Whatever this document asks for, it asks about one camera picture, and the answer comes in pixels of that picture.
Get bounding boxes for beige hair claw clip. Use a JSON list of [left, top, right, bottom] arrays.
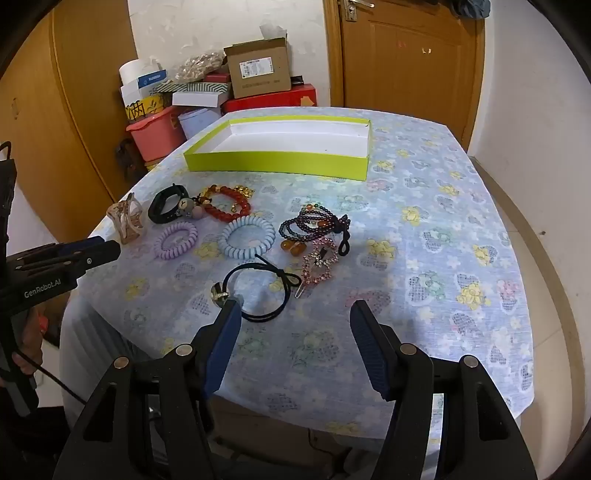
[[107, 193, 145, 245]]

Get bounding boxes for white box blue label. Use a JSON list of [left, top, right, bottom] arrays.
[[121, 69, 169, 104]]

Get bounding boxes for black wrist band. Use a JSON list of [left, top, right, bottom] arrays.
[[148, 185, 189, 225]]

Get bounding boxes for pink plastic bin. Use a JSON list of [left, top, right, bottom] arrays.
[[126, 106, 186, 162]]

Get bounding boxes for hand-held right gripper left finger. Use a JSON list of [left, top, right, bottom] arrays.
[[54, 298, 244, 480]]

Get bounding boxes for black cable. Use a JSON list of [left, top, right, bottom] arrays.
[[14, 353, 90, 409]]

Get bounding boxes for flat white box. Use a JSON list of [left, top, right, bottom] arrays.
[[172, 91, 230, 108]]

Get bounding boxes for brown cardboard box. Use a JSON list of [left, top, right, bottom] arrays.
[[224, 37, 293, 99]]

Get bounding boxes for yellow printed tin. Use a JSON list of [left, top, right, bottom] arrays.
[[124, 92, 174, 123]]

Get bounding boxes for purple spiral hair tie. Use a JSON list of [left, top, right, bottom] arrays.
[[154, 222, 199, 261]]

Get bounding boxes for wooden wardrobe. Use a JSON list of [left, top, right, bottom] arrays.
[[0, 0, 139, 245]]

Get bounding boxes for blue spiral hair tie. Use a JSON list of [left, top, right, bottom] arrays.
[[217, 215, 264, 263]]

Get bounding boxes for wooden door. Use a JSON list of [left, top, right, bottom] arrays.
[[323, 0, 485, 151]]

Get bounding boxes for red gift box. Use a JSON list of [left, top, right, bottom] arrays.
[[221, 83, 318, 114]]

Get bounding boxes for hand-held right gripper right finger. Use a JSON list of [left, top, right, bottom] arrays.
[[349, 299, 539, 480]]

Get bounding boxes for dark cloth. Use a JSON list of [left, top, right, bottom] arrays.
[[450, 0, 491, 19]]

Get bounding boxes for pale lilac container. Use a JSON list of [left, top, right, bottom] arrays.
[[178, 109, 221, 139]]

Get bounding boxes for clear bag of nuts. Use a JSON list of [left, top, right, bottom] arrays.
[[174, 53, 227, 84]]

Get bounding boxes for blue floral tablecloth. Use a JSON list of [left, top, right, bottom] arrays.
[[59, 107, 536, 455]]

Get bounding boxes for metal door handle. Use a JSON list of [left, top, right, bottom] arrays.
[[339, 0, 375, 23]]

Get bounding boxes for white paper roll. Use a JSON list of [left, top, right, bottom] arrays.
[[119, 59, 162, 86]]

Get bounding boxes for red bead bracelet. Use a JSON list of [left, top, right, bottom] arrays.
[[198, 184, 252, 225]]

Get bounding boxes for dark brown bag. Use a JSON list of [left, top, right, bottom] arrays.
[[115, 137, 147, 183]]

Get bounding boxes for dark beaded bracelet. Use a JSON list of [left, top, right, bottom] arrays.
[[279, 203, 352, 257]]

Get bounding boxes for grey ball charm hair tie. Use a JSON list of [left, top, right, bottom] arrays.
[[173, 194, 211, 221]]

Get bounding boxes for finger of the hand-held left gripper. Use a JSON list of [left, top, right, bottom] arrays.
[[60, 240, 122, 280], [18, 235, 106, 267]]

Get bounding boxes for green cardboard box tray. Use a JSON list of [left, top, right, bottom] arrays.
[[184, 116, 373, 182]]

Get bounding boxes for person's left hand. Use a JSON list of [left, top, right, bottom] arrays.
[[11, 307, 44, 377]]

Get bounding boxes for green striped box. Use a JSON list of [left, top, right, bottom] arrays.
[[152, 82, 230, 95]]

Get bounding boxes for black bow hair tie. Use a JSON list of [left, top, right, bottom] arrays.
[[211, 254, 301, 323]]

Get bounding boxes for pink rhinestone hair clip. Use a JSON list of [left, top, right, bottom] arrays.
[[295, 237, 339, 298]]

